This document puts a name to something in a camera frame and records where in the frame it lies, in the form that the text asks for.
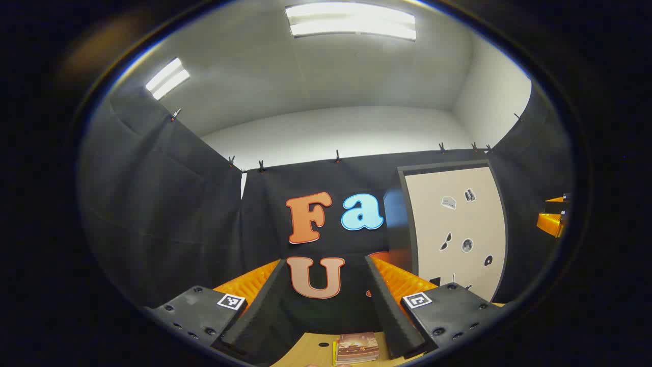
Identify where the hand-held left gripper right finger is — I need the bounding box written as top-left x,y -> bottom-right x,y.
364,255 -> 506,360

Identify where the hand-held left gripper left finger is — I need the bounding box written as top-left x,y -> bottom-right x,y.
145,259 -> 287,363

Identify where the light grey cabinet door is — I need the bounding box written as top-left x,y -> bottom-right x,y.
404,166 -> 507,302

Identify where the dark grey cabinet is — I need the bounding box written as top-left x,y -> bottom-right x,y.
385,160 -> 509,302

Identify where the black backdrop cloth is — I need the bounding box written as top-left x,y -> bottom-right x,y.
79,84 -> 574,337

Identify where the row of cloth clips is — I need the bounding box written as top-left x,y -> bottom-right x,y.
171,107 -> 525,173

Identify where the small ceiling light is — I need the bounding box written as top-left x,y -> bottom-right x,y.
145,58 -> 191,100

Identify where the large ceiling light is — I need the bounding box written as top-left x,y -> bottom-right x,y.
285,3 -> 417,42

